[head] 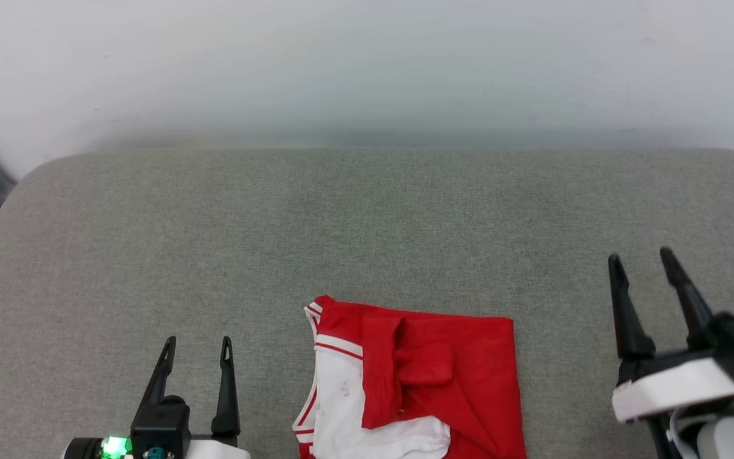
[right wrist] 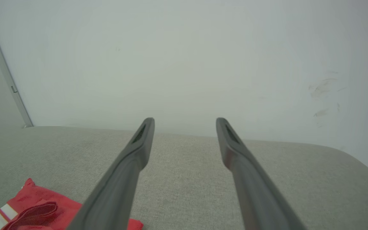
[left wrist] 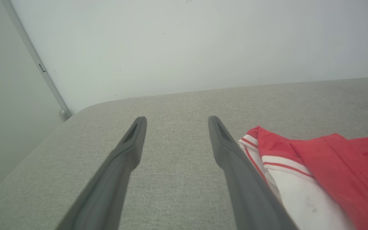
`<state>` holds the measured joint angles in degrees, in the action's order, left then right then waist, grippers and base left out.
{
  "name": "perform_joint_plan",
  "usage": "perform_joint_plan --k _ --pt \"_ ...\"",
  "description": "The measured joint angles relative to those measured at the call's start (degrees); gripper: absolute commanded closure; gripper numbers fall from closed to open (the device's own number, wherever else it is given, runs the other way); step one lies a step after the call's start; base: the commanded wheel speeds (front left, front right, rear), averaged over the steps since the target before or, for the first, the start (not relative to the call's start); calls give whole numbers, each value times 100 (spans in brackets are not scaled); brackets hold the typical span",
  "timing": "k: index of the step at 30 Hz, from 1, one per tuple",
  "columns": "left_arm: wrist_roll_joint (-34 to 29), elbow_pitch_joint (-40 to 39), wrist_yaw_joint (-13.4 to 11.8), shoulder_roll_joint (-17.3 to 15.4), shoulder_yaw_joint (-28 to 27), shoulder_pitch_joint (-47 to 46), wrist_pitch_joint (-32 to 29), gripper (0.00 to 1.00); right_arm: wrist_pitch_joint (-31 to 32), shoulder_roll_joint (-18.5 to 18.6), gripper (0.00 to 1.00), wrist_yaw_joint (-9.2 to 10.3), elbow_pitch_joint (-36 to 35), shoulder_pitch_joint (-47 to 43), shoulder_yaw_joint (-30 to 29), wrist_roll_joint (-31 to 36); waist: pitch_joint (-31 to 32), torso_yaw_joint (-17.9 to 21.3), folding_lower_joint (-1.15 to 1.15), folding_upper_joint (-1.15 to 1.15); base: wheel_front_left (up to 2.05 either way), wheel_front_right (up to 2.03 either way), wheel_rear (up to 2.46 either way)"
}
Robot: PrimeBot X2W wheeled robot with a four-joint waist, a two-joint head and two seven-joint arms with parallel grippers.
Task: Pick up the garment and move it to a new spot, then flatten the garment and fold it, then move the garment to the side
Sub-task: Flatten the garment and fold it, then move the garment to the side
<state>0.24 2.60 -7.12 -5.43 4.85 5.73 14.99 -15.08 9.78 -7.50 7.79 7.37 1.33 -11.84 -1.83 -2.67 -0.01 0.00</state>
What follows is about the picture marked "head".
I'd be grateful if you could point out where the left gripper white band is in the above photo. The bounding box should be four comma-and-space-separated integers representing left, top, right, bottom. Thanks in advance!
140, 336, 254, 459

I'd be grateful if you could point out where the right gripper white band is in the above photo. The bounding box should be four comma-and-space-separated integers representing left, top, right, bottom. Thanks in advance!
607, 247, 734, 423

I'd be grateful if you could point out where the red and white sports jersey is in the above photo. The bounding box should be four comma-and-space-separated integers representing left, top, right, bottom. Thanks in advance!
292, 295, 528, 459

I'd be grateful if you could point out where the black round left light module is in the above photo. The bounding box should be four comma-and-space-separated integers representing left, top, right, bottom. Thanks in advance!
62, 435, 133, 459

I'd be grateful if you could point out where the grey fabric sofa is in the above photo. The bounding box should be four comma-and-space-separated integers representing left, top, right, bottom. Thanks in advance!
0, 148, 734, 459

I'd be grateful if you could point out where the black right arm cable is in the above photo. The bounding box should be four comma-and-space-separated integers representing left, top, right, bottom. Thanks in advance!
649, 413, 681, 459

